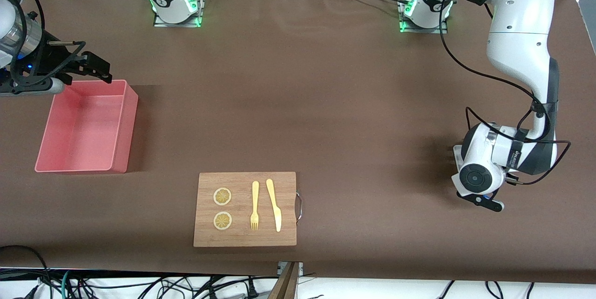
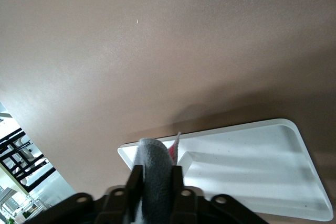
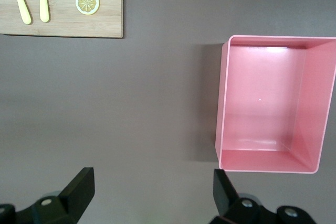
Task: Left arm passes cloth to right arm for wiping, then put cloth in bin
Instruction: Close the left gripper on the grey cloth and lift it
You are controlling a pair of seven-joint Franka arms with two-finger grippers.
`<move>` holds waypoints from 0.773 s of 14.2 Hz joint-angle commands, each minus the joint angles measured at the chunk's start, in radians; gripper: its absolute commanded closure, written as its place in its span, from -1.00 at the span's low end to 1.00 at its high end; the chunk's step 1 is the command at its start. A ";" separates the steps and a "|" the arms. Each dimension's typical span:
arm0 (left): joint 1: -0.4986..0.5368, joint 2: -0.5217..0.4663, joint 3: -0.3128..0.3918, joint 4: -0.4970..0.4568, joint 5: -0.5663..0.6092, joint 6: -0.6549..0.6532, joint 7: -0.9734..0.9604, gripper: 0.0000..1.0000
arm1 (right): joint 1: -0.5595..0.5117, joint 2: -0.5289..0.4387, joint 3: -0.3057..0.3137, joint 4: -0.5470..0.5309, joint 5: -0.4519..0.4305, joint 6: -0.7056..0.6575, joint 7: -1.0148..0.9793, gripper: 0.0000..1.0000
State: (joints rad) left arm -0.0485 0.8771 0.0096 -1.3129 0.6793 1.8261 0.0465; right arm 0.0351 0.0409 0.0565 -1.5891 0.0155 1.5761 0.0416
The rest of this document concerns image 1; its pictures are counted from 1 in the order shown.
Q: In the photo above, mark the small metal bracket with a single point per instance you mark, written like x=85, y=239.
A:
x=281, y=268

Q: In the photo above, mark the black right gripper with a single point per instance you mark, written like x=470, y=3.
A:
x=43, y=60

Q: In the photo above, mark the yellow plastic knife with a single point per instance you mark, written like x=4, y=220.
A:
x=274, y=206

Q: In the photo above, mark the wooden cutting board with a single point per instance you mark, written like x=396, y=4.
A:
x=242, y=238

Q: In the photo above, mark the wooden plank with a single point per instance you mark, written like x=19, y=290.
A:
x=286, y=285

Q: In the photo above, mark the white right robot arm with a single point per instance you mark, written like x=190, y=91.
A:
x=7, y=24

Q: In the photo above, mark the toy lemon slice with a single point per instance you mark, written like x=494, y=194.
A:
x=222, y=196
x=222, y=220

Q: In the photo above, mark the pink plastic bin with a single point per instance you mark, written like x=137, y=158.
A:
x=79, y=140

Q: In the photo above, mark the black power plug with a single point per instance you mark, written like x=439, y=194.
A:
x=252, y=292

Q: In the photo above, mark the yellow plastic fork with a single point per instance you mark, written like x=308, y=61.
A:
x=255, y=196

